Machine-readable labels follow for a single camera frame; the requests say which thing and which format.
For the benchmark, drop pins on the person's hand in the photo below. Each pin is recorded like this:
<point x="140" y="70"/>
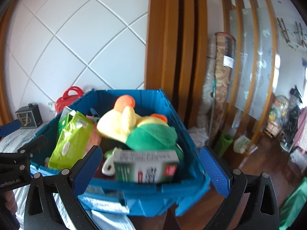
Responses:
<point x="10" y="202"/>

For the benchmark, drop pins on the rolled patterned carpet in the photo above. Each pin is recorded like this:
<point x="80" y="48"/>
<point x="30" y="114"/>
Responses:
<point x="219" y="66"/>

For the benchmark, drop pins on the green rolled mat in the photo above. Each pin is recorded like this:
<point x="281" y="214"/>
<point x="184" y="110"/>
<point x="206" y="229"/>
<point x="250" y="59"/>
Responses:
<point x="222" y="144"/>

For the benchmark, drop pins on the green wet wipes pack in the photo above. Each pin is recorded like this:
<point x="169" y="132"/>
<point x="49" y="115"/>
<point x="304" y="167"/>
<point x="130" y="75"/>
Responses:
<point x="72" y="142"/>

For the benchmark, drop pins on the blue plastic storage crate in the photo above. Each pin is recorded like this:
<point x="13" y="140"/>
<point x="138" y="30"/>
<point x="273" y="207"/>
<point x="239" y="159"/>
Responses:
<point x="189" y="184"/>

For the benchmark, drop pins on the red toy suitcase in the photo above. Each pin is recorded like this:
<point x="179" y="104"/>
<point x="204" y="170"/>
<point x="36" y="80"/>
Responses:
<point x="70" y="95"/>

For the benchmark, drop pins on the black gift box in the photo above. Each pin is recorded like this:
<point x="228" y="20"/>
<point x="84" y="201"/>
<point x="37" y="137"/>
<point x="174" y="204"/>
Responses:
<point x="29" y="116"/>

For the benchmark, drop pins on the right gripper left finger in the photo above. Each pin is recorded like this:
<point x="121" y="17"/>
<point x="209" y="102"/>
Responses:
<point x="41" y="211"/>

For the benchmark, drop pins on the striped blue tablecloth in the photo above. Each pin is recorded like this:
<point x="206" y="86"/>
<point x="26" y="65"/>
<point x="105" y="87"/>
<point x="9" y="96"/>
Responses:
<point x="21" y="196"/>

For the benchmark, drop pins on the green orange box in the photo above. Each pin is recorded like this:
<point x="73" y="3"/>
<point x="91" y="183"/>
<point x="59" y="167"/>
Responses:
<point x="145" y="167"/>

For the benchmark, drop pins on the wooden glass partition screen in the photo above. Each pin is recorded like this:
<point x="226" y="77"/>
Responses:
<point x="255" y="70"/>

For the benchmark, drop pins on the green frog plush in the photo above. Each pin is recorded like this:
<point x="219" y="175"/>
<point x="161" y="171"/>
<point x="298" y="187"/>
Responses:
<point x="148" y="137"/>

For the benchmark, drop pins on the white wall socket panel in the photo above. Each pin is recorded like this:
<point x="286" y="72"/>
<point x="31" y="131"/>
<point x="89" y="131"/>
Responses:
<point x="51" y="106"/>

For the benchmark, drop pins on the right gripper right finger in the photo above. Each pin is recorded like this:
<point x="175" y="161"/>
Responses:
<point x="261" y="209"/>

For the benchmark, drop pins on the yellow duck plush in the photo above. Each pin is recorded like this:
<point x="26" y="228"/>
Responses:
<point x="122" y="120"/>

